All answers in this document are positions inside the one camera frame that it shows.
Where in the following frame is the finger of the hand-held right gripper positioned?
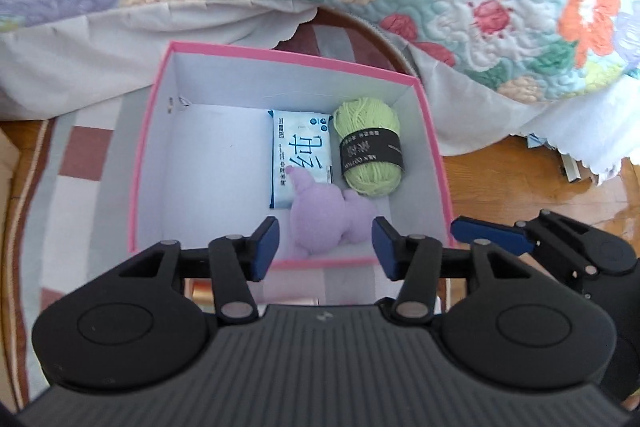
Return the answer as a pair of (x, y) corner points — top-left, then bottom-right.
(450, 216), (538, 258)

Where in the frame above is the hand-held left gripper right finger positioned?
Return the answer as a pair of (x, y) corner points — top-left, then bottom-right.
(372, 216), (533, 325)

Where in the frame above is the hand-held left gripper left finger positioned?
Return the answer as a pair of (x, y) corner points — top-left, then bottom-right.
(116, 216), (281, 325)

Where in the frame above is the purple plush toy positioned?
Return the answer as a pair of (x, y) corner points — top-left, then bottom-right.
(282, 166), (381, 260)

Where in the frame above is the pink cardboard box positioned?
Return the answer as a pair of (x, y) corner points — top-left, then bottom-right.
(127, 39), (456, 270)

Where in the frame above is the blue white wet wipes pack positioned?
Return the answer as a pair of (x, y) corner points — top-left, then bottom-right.
(267, 108), (335, 209)

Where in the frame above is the green yarn ball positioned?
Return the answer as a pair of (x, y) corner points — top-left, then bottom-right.
(333, 97), (405, 198)

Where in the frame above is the pile of papers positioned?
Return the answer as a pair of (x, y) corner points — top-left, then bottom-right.
(525, 132), (621, 184)

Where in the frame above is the checkered floor rug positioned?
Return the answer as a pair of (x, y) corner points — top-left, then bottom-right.
(2, 7), (468, 413)

